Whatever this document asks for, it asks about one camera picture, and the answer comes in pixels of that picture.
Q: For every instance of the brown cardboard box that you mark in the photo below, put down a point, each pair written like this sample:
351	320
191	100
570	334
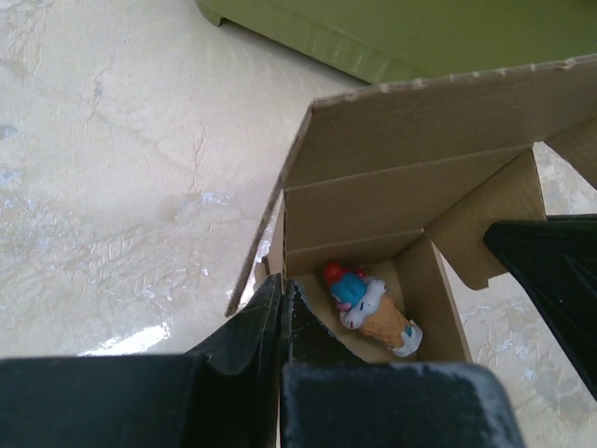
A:
404	179

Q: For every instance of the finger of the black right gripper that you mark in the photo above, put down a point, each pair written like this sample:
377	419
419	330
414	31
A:
555	262

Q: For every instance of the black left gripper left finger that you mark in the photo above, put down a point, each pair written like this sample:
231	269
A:
221	393

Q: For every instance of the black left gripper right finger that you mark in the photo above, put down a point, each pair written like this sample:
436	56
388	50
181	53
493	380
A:
332	398

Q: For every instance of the green plastic bin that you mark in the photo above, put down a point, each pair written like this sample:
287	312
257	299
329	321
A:
384	41

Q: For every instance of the ice cream cone toy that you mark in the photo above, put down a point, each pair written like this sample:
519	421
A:
364	305

